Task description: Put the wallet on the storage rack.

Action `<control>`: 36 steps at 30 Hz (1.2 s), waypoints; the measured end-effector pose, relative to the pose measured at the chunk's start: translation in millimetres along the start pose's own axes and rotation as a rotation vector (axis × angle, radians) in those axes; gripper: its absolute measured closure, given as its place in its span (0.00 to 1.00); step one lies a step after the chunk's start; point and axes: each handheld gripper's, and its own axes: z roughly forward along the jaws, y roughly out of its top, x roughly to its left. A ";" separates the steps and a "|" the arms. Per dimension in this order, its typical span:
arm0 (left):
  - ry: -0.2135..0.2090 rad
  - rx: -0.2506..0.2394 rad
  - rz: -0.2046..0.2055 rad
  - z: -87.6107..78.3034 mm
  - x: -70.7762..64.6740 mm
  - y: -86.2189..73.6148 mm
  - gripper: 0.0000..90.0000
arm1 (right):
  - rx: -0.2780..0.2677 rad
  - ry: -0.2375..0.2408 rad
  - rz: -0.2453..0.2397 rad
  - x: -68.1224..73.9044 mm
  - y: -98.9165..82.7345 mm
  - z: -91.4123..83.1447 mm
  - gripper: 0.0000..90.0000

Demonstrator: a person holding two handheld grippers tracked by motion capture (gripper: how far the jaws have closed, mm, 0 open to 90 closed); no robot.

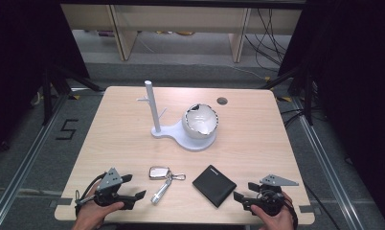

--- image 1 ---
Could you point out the silver metal flashlight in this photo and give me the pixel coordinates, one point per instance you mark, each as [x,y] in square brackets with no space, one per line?
[161,192]

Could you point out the silver key fob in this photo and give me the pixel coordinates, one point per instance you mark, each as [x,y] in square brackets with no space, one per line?
[158,172]

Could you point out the person's right hand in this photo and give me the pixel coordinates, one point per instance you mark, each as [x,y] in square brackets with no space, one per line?
[276,220]

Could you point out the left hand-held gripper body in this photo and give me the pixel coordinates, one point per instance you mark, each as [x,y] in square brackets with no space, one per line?
[109,183]

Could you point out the person's left hand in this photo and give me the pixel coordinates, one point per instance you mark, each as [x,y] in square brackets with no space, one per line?
[91,213]

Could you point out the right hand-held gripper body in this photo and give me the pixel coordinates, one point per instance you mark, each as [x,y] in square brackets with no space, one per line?
[270,196]

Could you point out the white key holder stand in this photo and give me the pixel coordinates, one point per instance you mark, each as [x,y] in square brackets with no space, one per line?
[168,132]

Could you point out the silver carabiner clip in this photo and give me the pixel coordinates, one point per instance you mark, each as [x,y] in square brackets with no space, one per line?
[178,176]

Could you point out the aluminium floor rail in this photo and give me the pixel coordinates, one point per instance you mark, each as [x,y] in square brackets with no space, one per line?
[328,166]
[27,159]

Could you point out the white bowl with dark rim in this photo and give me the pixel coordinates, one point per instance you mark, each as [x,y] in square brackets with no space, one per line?
[200,123]

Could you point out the black metal stand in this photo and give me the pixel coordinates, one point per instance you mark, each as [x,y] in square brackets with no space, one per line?
[308,99]
[47,96]

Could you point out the black wallet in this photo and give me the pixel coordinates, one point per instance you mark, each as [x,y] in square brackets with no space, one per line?
[214,185]

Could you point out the light wooden shelf unit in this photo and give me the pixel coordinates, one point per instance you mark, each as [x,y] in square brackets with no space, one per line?
[126,35]

